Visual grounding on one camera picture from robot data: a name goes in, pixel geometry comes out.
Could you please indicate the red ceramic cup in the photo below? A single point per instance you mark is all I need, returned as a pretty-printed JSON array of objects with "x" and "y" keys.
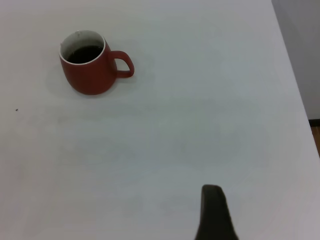
[{"x": 87, "y": 77}]

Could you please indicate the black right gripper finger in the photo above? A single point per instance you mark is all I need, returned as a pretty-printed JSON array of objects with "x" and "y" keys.
[{"x": 215, "y": 217}]

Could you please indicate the dark coffee liquid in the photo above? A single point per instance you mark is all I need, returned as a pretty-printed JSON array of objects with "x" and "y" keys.
[{"x": 85, "y": 53}]

